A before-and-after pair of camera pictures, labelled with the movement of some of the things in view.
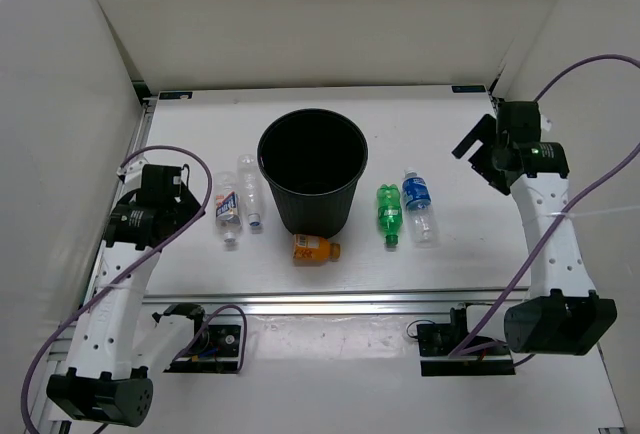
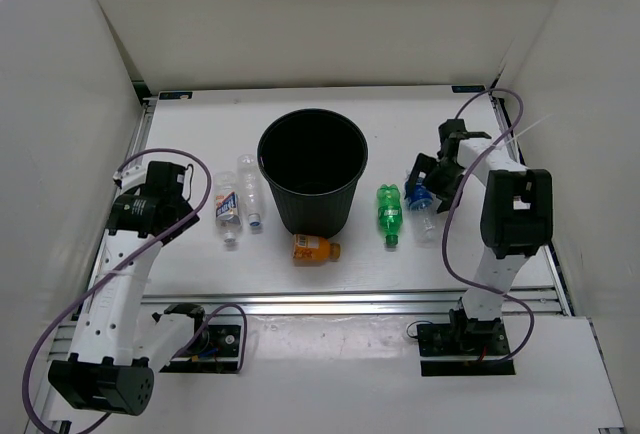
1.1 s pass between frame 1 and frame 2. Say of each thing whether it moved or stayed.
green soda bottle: stayed
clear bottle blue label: stayed
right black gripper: moved
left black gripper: stayed
